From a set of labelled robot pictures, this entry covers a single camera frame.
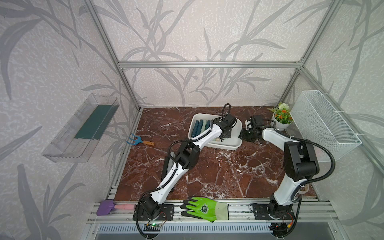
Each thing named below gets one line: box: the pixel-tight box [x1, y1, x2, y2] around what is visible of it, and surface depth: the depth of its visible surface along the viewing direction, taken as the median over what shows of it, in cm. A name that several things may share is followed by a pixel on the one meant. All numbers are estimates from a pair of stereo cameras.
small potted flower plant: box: [267, 103, 294, 132], surface depth 100 cm
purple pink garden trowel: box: [96, 200, 136, 216], surface depth 75 cm
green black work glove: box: [180, 197, 230, 223], surface depth 75 cm
